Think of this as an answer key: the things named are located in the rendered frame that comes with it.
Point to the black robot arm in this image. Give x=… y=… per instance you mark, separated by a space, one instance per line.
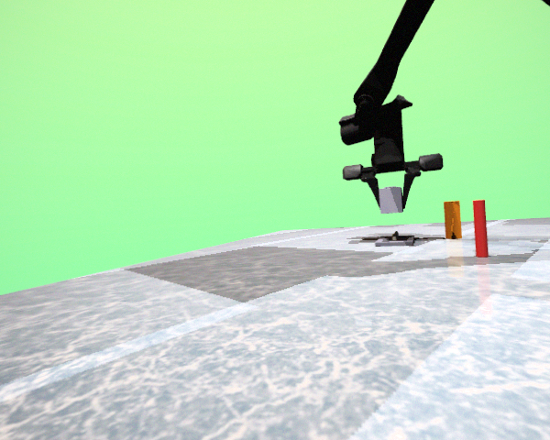
x=372 y=116

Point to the red cylinder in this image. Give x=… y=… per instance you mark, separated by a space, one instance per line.
x=480 y=228

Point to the orange-brown cylinder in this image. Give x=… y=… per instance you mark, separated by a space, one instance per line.
x=452 y=220

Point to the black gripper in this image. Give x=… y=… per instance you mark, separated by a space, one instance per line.
x=388 y=147

